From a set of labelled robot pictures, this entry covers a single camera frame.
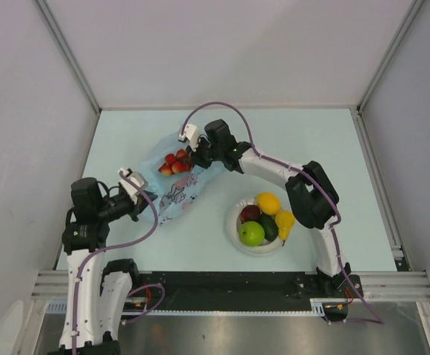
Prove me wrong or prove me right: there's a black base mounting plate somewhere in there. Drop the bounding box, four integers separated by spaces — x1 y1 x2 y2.
135 271 363 312

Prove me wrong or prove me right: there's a yellow fake pear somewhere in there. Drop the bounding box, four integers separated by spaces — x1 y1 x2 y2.
275 211 295 243

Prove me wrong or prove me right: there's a white paper plate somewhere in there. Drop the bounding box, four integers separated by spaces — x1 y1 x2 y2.
225 197 284 257

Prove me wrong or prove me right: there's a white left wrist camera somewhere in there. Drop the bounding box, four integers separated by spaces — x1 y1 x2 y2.
118 167 148 203

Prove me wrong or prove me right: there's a light blue printed plastic bag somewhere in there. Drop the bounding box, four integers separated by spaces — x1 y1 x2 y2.
137 132 224 226

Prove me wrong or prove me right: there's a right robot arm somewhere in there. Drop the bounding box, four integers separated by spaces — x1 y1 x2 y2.
179 119 351 297

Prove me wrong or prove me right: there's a dark green fake avocado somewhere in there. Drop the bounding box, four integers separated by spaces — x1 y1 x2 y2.
258 213 278 242

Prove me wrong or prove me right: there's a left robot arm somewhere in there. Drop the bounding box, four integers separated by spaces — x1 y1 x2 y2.
56 169 156 354

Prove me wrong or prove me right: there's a dark red fake fruit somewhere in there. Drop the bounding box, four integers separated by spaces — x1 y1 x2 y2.
240 205 261 223

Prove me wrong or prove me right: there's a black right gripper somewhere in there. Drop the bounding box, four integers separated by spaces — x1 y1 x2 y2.
186 136 223 171

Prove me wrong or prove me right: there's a green fake apple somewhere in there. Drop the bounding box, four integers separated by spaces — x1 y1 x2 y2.
238 221 264 247

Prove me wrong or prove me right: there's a yellow fake lemon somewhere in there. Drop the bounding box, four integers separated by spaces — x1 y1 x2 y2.
257 192 281 216

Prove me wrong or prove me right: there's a red fake strawberry bunch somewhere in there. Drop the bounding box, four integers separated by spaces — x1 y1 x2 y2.
158 149 194 176

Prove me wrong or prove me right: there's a blue slotted cable duct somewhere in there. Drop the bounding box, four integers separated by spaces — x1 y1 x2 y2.
46 300 67 314

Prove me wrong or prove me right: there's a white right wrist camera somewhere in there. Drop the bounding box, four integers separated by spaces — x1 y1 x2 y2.
178 124 201 152

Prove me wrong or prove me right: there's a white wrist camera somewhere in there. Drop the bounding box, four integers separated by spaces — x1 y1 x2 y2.
118 167 148 203
178 124 201 152

